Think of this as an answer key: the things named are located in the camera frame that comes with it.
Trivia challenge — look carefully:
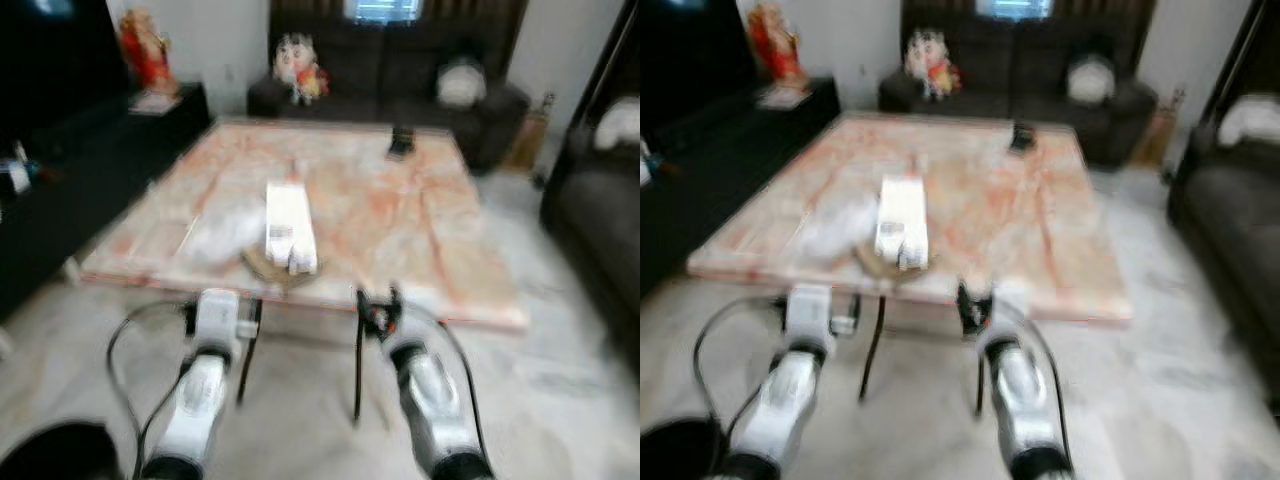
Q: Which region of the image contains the black rubbish bin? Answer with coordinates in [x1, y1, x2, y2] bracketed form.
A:
[640, 418, 723, 480]
[0, 422, 121, 480]

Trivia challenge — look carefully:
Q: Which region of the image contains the marble top folding table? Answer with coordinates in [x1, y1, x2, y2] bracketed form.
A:
[686, 112, 1136, 416]
[78, 117, 531, 426]

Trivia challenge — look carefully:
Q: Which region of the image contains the brown cardboard piece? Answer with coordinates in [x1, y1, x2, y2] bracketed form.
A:
[852, 245, 939, 287]
[242, 248, 323, 293]

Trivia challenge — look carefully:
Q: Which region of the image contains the white paper packet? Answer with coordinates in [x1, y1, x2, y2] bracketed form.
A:
[264, 182, 319, 275]
[874, 175, 931, 271]

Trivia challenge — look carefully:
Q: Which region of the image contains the clear plastic bag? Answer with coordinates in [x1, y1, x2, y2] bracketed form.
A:
[185, 195, 271, 267]
[800, 190, 881, 263]

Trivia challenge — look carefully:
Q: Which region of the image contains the brown carton box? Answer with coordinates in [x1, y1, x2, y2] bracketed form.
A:
[1132, 90, 1186, 169]
[505, 95, 556, 173]

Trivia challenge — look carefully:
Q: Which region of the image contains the dark brown sofa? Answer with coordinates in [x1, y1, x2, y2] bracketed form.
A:
[247, 0, 531, 171]
[878, 0, 1161, 169]

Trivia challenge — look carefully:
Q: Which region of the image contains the dark grey sofa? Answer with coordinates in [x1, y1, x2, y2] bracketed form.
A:
[1167, 90, 1280, 401]
[540, 95, 641, 351]

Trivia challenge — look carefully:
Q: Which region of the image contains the grey white plush toy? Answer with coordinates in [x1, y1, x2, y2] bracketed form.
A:
[436, 62, 488, 109]
[1066, 58, 1118, 106]

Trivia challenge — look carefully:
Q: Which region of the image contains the cartoon boy plush doll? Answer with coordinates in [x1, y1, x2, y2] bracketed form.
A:
[903, 28, 963, 101]
[272, 33, 331, 106]

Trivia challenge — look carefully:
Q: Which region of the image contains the black TV cabinet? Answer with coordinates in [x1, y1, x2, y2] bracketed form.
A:
[0, 82, 213, 321]
[640, 75, 843, 301]

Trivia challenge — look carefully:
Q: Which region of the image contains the window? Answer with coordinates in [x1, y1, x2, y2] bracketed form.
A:
[975, 0, 1054, 23]
[343, 0, 424, 25]

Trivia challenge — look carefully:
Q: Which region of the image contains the white cushion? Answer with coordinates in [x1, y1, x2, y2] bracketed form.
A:
[592, 97, 641, 151]
[1218, 93, 1280, 149]

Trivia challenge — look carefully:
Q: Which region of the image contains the brown curtain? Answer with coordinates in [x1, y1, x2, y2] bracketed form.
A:
[1052, 0, 1159, 71]
[422, 0, 529, 76]

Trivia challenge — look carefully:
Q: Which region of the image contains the red figurine statue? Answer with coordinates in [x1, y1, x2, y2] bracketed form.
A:
[118, 8, 179, 96]
[745, 3, 809, 91]

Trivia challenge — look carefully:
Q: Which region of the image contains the black television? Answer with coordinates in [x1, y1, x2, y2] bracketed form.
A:
[640, 0, 746, 136]
[0, 0, 126, 141]

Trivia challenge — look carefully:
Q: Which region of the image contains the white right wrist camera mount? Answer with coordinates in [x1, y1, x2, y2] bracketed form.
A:
[985, 290, 1031, 343]
[395, 305, 434, 347]

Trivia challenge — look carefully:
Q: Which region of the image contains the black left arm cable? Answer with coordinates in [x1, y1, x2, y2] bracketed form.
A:
[692, 295, 791, 480]
[105, 300, 201, 480]

